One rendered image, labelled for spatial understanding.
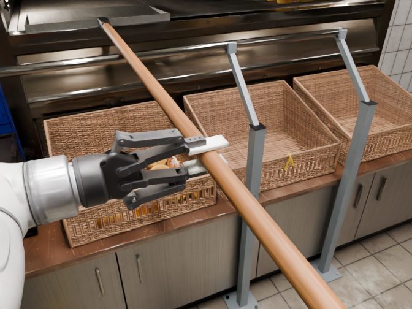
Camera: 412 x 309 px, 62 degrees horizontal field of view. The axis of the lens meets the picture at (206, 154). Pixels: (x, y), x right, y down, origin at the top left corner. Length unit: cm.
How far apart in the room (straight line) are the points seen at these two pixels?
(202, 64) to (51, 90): 65
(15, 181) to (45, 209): 5
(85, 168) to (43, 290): 90
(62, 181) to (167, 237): 87
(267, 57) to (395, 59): 92
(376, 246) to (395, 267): 15
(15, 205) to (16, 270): 11
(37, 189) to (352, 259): 182
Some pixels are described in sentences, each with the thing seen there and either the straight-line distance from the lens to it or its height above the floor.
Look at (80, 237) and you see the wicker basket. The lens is 127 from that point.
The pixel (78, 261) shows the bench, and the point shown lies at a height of 56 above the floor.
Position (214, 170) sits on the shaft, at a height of 119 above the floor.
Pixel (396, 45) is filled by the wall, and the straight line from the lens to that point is 239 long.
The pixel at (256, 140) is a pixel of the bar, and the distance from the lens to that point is 114.
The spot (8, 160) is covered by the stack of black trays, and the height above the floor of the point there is 85.
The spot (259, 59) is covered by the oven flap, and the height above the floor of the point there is 97.
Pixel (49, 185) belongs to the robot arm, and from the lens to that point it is 49.
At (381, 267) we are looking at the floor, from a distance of 213.
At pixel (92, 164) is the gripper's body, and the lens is 50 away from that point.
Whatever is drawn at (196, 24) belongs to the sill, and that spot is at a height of 115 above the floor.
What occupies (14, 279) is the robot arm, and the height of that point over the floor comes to 121.
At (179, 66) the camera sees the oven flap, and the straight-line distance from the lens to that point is 158.
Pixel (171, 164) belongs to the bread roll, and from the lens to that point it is 152.
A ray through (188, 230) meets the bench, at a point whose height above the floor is 54.
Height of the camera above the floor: 148
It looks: 33 degrees down
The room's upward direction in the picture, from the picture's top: straight up
